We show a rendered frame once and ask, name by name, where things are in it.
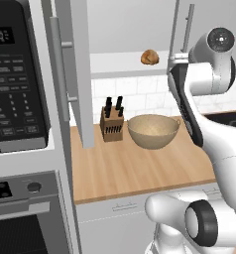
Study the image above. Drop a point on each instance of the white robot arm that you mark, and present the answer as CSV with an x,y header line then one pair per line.
x,y
226,155

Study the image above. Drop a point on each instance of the grey cabinet door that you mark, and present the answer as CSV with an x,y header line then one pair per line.
x,y
180,29
80,66

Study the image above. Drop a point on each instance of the black microwave oven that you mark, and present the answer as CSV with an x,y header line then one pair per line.
x,y
14,82

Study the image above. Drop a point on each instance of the grey wall cabinet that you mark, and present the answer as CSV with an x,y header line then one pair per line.
x,y
126,63

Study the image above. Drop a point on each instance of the steel oven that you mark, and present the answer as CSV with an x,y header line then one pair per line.
x,y
21,228

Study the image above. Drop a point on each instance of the wooden knife block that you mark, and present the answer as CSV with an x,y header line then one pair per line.
x,y
112,125

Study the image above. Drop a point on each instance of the brown bread roll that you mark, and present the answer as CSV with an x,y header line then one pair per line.
x,y
150,57

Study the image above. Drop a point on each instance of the black oven knob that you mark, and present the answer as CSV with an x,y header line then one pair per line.
x,y
34,187

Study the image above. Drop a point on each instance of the black hob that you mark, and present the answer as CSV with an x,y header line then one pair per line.
x,y
229,118

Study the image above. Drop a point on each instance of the white drawer front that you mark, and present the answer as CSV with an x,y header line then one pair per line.
x,y
113,228

